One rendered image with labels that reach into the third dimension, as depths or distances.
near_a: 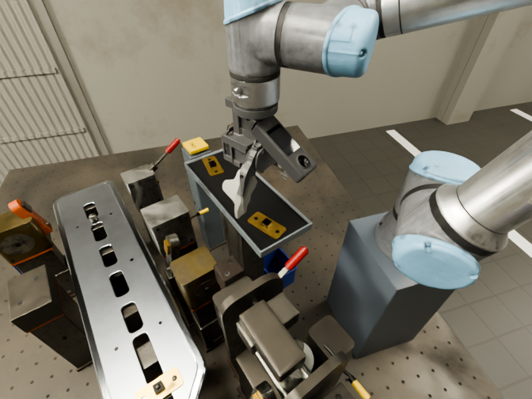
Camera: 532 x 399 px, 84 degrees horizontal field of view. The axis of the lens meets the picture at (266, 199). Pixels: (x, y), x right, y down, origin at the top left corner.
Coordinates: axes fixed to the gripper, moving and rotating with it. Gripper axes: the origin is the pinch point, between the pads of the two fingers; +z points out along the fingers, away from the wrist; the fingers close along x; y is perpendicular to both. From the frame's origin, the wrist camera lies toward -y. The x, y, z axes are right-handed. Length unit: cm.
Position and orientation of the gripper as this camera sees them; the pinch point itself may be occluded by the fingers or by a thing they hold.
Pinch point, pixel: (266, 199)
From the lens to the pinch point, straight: 59.0
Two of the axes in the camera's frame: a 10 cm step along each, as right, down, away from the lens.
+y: -7.7, -4.4, 4.6
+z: 0.0, 7.3, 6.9
